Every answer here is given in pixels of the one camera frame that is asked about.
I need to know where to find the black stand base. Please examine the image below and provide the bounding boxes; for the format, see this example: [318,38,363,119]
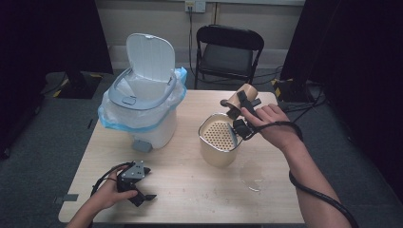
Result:
[274,77,318,104]
[56,70,104,100]

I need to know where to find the wet spill patch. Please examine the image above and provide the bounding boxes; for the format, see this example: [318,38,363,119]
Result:
[239,161,266,193]

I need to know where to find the beige perforated crisper plate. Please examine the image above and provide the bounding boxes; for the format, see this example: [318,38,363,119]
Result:
[202,120,238,152]

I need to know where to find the white pedal trash bin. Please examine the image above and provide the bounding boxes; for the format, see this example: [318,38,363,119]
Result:
[98,32,188,154]

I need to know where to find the beige air fryer basket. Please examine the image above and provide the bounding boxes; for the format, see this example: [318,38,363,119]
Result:
[198,83,259,169]

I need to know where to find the white wall socket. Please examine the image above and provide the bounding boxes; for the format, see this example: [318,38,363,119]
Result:
[184,0,207,14]

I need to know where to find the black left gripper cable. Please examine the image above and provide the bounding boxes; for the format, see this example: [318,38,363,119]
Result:
[90,161,136,198]

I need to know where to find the black folding chair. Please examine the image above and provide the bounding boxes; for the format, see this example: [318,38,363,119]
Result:
[193,24,266,90]

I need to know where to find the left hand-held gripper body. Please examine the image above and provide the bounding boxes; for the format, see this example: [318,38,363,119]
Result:
[116,160,146,194]

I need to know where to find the grey floor tape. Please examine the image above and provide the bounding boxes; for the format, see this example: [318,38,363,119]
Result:
[53,193,80,204]

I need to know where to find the translucent blue-edged bin bag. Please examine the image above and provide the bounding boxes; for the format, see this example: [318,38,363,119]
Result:
[97,66,188,134]

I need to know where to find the black curtain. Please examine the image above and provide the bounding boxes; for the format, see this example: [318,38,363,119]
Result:
[0,0,114,160]
[279,0,403,194]

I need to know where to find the person's right hand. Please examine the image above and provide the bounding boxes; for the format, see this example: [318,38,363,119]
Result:
[240,104,300,152]

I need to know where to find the person's left hand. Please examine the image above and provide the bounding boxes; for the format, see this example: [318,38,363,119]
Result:
[89,165,139,212]

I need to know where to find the black power cable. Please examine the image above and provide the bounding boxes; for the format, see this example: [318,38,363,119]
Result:
[188,6,196,74]

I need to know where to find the black floor cables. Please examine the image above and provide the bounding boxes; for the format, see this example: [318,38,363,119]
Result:
[279,86,328,124]

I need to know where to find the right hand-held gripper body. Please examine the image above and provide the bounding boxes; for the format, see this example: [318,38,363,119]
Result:
[232,117,257,142]

